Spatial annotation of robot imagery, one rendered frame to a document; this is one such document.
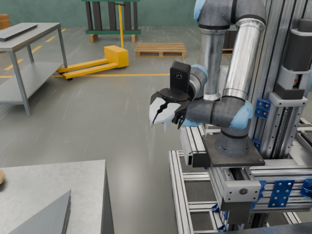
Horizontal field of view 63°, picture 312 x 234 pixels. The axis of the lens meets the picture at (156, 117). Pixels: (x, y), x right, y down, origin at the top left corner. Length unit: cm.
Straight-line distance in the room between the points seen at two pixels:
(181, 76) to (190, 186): 164
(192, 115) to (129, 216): 155
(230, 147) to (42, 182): 76
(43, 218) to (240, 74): 75
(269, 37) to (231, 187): 63
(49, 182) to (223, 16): 86
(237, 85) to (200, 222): 131
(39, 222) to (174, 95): 56
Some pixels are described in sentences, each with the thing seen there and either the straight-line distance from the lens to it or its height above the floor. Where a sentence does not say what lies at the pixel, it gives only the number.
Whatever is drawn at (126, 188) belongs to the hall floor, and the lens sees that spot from 246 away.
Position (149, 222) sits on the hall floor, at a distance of 220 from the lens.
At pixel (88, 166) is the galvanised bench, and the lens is 108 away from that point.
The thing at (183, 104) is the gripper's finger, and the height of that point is 146.
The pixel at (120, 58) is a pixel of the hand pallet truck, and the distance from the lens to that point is 537.
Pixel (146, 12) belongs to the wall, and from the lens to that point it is 1024.
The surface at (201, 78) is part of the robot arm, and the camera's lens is 78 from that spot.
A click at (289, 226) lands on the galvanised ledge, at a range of 146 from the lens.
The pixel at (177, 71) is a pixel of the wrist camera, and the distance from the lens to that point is 61.
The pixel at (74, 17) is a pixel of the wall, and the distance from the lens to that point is 1059.
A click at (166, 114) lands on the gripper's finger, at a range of 56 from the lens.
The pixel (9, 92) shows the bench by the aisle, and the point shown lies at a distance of 428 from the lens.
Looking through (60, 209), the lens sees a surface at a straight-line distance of 91.
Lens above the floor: 173
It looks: 29 degrees down
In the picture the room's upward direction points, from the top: straight up
